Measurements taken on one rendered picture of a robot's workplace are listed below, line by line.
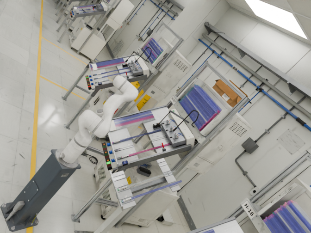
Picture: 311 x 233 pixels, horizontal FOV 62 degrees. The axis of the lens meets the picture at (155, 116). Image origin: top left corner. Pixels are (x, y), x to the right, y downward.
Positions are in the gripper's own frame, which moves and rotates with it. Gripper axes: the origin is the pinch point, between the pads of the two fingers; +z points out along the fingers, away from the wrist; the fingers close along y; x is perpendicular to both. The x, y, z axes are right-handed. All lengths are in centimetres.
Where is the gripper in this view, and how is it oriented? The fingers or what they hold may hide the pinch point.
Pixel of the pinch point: (106, 137)
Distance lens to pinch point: 253.5
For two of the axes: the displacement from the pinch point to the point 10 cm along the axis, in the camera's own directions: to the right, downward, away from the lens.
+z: 0.7, 7.8, 6.2
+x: 9.5, -2.5, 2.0
